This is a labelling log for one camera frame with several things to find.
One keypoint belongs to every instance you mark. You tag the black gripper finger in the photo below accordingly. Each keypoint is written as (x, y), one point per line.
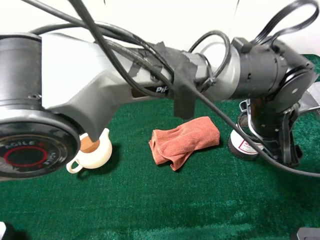
(291, 153)

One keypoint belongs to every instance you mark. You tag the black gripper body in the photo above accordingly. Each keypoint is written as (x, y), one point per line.
(271, 119)

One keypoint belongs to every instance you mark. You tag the black mesh pen holder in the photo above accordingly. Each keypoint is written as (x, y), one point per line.
(237, 146)

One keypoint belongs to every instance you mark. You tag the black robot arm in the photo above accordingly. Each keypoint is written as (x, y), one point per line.
(55, 87)

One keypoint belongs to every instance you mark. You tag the grey object bottom right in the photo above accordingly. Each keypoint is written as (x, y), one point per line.
(306, 233)

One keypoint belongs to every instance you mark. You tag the green velvet table cloth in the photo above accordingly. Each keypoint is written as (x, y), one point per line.
(214, 196)

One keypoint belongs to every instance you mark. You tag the rust brown folded towel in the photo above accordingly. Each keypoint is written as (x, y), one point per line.
(177, 144)

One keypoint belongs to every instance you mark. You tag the cream ceramic teapot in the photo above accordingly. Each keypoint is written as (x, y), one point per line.
(91, 155)

